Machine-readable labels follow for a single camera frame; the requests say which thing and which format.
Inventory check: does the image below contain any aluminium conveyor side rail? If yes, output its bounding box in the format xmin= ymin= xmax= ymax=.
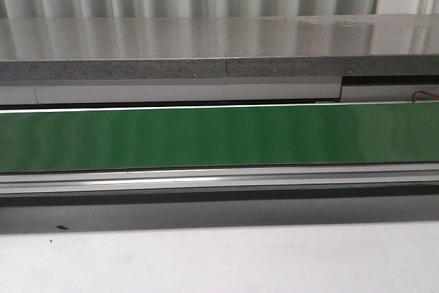
xmin=1 ymin=163 xmax=438 ymax=195

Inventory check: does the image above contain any red wire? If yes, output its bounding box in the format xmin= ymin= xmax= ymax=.
xmin=412 ymin=91 xmax=439 ymax=103

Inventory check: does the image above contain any grey stone countertop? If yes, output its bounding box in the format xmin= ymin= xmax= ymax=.
xmin=1 ymin=14 xmax=438 ymax=82

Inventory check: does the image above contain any white rear conveyor rail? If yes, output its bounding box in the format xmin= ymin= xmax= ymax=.
xmin=1 ymin=100 xmax=438 ymax=114

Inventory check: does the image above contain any green conveyor belt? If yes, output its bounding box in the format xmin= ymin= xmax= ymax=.
xmin=1 ymin=104 xmax=438 ymax=173

